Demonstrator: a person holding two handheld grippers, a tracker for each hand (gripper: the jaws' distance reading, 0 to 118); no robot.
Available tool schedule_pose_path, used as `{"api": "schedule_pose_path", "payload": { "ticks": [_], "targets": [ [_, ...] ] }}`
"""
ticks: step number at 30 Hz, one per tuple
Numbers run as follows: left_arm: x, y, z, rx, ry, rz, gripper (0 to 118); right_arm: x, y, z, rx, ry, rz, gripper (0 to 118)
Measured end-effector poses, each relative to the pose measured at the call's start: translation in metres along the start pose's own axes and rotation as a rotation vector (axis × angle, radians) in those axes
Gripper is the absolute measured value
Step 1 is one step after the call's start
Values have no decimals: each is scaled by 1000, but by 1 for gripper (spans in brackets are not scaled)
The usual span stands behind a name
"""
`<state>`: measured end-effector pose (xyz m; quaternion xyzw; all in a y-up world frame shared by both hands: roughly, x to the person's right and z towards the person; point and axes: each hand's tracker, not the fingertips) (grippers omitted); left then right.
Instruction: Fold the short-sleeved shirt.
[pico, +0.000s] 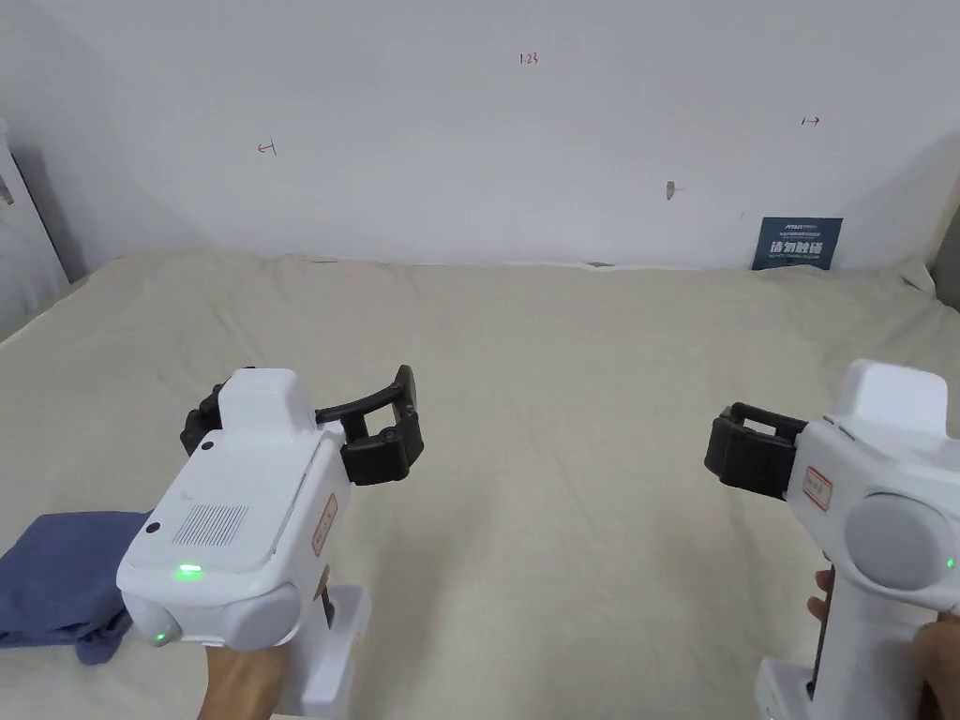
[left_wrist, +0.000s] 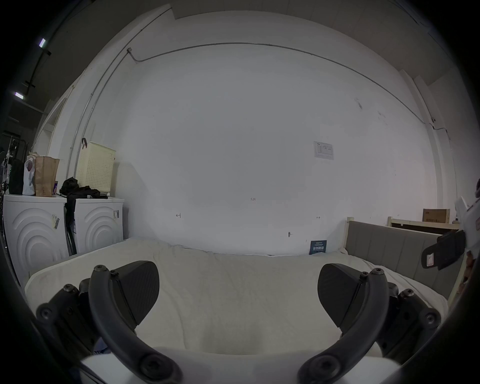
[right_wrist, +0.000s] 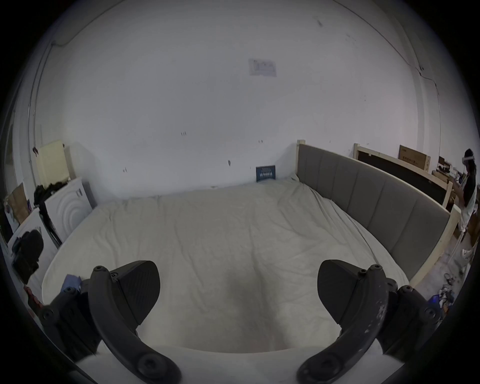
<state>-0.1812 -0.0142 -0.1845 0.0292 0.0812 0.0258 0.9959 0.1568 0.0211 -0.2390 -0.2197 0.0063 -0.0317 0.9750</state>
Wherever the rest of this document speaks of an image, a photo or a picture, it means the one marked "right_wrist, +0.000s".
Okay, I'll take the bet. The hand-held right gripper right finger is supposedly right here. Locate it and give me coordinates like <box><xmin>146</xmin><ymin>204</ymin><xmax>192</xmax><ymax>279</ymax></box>
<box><xmin>296</xmin><ymin>259</ymin><xmax>443</xmax><ymax>384</ymax></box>

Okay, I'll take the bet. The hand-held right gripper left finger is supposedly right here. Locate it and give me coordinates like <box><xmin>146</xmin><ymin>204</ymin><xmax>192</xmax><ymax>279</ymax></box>
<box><xmin>39</xmin><ymin>260</ymin><xmax>183</xmax><ymax>384</ymax></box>

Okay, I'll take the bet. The white washing machine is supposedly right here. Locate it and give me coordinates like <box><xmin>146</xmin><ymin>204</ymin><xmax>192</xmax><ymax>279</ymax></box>
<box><xmin>7</xmin><ymin>207</ymin><xmax>62</xmax><ymax>301</ymax></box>
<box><xmin>34</xmin><ymin>177</ymin><xmax>95</xmax><ymax>242</ymax></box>

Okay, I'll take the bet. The grey padded headboard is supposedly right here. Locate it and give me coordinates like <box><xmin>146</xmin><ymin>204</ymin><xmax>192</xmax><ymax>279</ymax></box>
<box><xmin>296</xmin><ymin>139</ymin><xmax>463</xmax><ymax>289</ymax></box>

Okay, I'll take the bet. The bed with beige sheet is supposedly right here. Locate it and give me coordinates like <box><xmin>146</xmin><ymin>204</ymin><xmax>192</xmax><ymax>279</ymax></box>
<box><xmin>41</xmin><ymin>176</ymin><xmax>410</xmax><ymax>354</ymax></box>

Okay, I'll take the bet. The brown carton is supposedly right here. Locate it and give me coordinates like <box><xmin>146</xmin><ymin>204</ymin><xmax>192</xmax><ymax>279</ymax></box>
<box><xmin>398</xmin><ymin>145</ymin><xmax>430</xmax><ymax>172</ymax></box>

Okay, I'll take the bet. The pale yellow board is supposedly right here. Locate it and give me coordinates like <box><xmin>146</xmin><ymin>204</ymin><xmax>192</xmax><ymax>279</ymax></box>
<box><xmin>35</xmin><ymin>140</ymin><xmax>73</xmax><ymax>189</ymax></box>

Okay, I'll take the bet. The blue card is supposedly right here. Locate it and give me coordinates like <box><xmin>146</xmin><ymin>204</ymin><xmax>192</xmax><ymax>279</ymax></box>
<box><xmin>256</xmin><ymin>165</ymin><xmax>277</xmax><ymax>183</ymax></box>

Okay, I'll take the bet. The wooden bed frame, black panel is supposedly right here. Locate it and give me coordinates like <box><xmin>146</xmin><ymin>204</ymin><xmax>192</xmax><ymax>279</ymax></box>
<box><xmin>352</xmin><ymin>142</ymin><xmax>453</xmax><ymax>209</ymax></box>

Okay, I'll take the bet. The paper sheet on wall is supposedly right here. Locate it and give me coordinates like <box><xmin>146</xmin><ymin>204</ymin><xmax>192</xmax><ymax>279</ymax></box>
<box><xmin>248</xmin><ymin>58</ymin><xmax>278</xmax><ymax>78</ymax></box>

